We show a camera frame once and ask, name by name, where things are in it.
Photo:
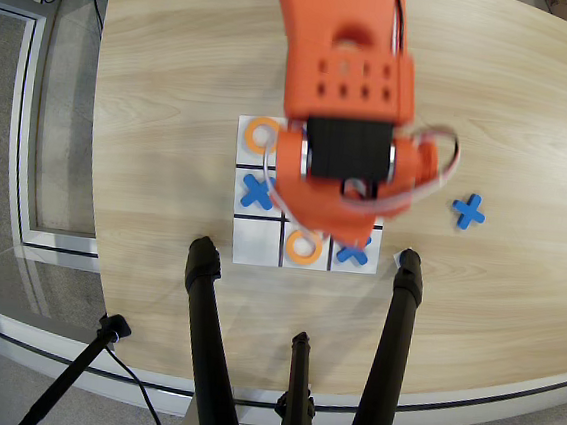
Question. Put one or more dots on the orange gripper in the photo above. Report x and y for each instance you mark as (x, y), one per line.
(343, 226)

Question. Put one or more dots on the white tic-tac-toe grid sheet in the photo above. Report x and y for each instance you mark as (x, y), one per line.
(255, 242)

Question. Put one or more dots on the grey metal floor frame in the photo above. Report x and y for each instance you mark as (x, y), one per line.
(23, 147)

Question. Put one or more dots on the black stand pole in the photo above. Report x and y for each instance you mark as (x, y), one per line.
(72, 373)

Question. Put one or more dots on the blue foam cross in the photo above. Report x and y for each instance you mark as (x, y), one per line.
(257, 192)
(469, 211)
(354, 255)

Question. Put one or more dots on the small white label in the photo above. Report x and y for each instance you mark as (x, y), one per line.
(396, 257)

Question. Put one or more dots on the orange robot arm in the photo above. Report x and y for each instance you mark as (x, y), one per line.
(331, 26)

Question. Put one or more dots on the thin black tripod leg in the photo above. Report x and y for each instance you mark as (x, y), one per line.
(298, 385)

